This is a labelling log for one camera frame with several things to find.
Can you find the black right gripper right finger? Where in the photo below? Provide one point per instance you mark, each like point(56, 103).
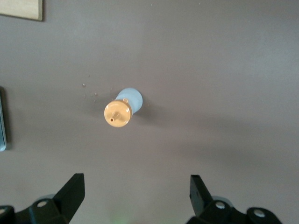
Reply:
point(210, 212)

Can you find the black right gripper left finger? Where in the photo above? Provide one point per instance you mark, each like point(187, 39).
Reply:
point(58, 210)

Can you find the squeeze bottle with orange cap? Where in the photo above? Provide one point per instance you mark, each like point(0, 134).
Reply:
point(116, 115)

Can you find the silver digital kitchen scale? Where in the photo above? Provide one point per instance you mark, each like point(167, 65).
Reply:
point(2, 121)

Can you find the bamboo cutting board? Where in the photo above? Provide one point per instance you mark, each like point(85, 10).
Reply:
point(18, 8)

